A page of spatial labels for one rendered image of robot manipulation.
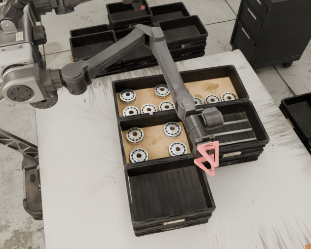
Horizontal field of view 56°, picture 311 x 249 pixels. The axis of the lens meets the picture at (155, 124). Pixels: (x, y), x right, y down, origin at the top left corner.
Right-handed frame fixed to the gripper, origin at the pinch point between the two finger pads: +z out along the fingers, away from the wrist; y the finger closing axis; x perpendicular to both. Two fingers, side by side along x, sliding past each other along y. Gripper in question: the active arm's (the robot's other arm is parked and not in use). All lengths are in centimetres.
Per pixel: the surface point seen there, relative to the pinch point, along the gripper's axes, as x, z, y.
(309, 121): -138, -64, 117
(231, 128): -43, -47, 62
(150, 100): -3, -81, 62
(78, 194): 52, -37, 76
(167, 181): 4, -26, 62
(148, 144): 7, -50, 62
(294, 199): -63, 0, 75
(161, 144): 0, -48, 62
